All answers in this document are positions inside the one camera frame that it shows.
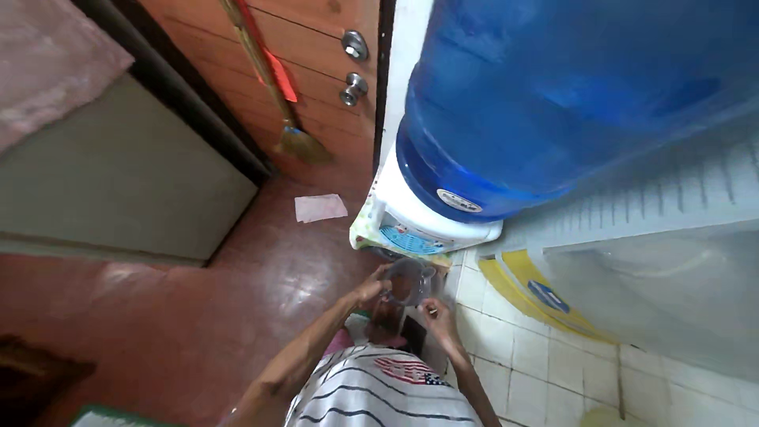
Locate person's left hand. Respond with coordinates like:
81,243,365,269
355,265,393,305

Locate person's right hand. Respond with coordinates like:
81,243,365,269
419,298,460,351

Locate clear plastic pitcher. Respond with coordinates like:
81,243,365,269
382,257,438,307

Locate person's left forearm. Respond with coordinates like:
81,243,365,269
219,292,363,427

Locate person's right forearm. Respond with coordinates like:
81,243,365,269
446,339,502,427

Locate black flat object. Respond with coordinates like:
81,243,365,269
400,316,428,358

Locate person's legs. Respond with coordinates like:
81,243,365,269
324,299,410,358

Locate floral cloth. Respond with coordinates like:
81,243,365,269
349,165,453,269

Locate white water dispenser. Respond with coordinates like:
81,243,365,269
375,139,504,256

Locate person's body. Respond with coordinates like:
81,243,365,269
285,343,485,427

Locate yellow container with blue label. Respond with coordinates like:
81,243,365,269
478,249,617,345

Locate metal door knob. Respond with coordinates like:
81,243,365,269
340,72,368,108

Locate orange wooden door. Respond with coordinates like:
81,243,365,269
140,0,383,179

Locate red plastic strip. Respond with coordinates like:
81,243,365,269
236,0,298,103

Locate large blue water bottle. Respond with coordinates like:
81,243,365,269
396,0,759,224

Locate translucent grey plastic container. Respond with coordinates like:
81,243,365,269
542,219,759,383

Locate round metal deadbolt lock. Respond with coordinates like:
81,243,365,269
342,30,369,62

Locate grey ribbed panel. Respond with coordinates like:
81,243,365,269
479,104,759,262

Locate straw broom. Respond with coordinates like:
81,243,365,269
219,0,333,165

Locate grey cabinet panel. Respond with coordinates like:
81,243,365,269
0,72,261,268

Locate green-edged white mat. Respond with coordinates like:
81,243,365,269
70,405,186,427

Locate dark brown wooden stool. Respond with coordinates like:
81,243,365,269
0,334,97,427

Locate pink towel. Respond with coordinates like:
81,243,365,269
0,0,136,156

